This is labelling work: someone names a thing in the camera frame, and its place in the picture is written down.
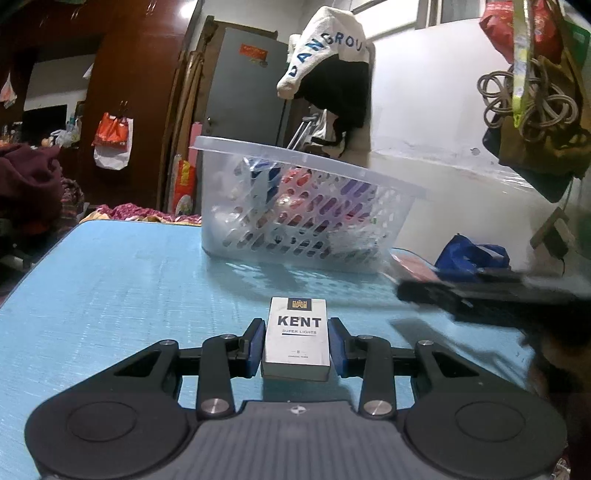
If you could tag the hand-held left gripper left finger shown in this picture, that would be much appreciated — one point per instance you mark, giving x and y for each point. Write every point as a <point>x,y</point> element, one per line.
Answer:
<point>256,344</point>

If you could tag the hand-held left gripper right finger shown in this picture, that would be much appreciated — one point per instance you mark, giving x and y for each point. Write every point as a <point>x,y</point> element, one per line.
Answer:
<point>337,348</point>

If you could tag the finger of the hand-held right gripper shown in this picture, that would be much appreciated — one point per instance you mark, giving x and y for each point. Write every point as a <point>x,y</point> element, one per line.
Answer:
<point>429,295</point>

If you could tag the white cigarette box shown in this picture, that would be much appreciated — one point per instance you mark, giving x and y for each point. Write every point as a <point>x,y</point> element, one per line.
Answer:
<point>295,344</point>

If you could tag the white plastic basket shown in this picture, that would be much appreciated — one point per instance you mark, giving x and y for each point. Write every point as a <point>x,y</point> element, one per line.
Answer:
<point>323,221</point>

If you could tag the person's right hand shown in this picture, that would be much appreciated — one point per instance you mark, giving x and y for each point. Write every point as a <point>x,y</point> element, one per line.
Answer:
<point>563,378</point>

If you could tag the blue bag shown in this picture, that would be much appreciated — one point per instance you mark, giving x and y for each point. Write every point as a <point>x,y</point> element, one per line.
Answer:
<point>466,256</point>

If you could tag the brown hanging bag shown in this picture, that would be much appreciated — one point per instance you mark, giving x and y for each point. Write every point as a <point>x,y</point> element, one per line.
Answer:
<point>549,157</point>

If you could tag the blue packet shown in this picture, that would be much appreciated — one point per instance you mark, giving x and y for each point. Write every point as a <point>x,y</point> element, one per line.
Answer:
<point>261,180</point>

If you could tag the red and white packet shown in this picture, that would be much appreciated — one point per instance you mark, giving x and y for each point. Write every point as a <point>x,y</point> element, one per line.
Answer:
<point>298,182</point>

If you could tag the red printed bag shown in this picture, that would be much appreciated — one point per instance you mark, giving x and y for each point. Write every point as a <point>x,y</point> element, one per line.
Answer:
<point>185,182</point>

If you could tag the red patterned blanket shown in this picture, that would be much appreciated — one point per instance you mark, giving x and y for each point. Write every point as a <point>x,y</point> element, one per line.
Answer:
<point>129,214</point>

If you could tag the metal folding rack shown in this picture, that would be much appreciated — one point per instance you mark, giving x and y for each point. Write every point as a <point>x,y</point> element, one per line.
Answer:
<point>302,131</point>

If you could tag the black hanging garment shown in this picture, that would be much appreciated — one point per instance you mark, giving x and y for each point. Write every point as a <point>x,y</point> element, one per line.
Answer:
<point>341,97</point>

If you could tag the orange and white plastic bag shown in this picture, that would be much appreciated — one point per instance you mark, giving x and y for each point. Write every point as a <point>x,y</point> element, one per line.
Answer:
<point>111,138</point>

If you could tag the grey door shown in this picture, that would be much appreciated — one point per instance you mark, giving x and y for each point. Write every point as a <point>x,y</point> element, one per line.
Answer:
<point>240,92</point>

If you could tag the white garment blue letters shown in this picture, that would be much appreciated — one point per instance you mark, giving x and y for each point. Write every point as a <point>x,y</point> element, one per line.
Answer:
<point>332,41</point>

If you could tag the red hanging bag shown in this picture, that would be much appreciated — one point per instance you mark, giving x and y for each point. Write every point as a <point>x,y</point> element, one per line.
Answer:
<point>503,27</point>

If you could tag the dark maroon cloth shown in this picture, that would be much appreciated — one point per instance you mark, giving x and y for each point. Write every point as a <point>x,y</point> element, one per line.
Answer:
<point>27,184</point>

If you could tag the brown wooden wardrobe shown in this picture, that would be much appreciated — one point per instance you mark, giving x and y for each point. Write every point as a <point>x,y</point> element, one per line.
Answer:
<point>129,92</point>

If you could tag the small white hanging bag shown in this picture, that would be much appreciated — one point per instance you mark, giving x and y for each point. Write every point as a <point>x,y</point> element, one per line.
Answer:
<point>8,91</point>

